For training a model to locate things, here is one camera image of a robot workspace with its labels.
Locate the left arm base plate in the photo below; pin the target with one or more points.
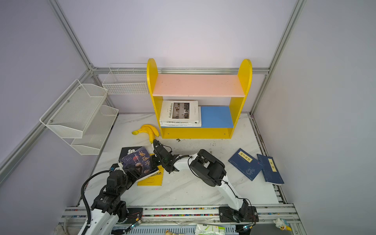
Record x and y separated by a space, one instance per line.
129 216

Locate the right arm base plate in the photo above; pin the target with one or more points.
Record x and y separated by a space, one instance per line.
226 214

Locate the white Javen Mao portfolio book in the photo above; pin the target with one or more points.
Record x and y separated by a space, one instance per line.
199 124

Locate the white mesh two-tier rack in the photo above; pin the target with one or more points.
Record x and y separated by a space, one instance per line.
81 118

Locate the white Chokladfabriken book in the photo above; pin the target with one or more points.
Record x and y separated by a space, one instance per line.
179 112

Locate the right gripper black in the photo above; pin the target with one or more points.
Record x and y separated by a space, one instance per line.
160 151

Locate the yellow banana bunch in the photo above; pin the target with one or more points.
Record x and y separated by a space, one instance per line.
148 129

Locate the black book white characters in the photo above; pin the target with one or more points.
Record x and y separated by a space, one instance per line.
126 156

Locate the blue book yellow label near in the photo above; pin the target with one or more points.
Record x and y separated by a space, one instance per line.
246 164

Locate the yellow paperback book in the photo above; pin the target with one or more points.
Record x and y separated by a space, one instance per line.
155 179

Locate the blue book yellow label far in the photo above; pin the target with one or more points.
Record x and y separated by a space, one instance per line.
270 171

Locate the white wire basket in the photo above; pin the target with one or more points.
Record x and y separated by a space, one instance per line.
126 79

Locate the dark purple portrait book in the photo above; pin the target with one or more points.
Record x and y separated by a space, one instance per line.
141 163

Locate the blue book yellow label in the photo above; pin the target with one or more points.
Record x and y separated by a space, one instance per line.
246 164
270 171

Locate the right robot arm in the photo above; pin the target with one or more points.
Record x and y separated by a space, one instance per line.
211 171

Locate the aluminium front rail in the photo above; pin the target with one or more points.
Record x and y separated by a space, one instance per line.
182 220

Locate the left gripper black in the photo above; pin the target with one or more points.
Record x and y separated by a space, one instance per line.
136 172

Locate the yellow pink blue bookshelf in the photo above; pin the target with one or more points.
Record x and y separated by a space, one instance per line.
218 122

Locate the small toy figure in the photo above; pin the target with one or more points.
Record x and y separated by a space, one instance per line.
282 224

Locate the white green carton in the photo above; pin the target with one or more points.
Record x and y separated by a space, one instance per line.
206 229

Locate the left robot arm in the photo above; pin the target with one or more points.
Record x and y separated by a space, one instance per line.
107 208

